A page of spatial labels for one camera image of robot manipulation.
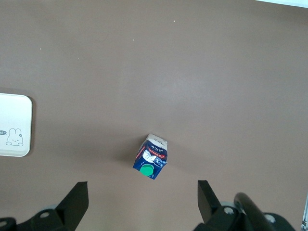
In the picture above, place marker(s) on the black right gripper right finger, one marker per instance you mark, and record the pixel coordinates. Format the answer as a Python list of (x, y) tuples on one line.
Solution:
[(209, 207)]

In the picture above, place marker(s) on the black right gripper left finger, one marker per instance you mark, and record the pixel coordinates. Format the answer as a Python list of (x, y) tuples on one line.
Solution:
[(69, 209)]

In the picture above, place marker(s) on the blue milk carton green cap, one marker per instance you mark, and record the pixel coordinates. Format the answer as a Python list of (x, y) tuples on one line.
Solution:
[(150, 156)]

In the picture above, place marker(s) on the cream tray with rabbit print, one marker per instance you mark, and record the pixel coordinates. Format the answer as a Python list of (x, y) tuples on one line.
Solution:
[(14, 120)]

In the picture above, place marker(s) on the white table edge strip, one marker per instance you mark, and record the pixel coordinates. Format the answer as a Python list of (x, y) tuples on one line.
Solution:
[(284, 2)]

